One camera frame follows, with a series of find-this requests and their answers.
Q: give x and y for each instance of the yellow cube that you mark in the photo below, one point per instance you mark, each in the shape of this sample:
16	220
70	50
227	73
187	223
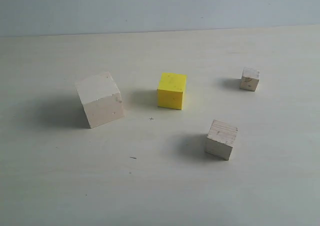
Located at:
171	90

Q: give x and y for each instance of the large pale wooden cube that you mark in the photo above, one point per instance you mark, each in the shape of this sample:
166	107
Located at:
101	99

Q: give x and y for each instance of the medium pale wooden cube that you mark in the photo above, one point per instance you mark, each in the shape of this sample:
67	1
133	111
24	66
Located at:
221	139

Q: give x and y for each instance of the small pale wooden cube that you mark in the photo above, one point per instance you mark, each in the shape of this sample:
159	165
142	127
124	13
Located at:
249	79

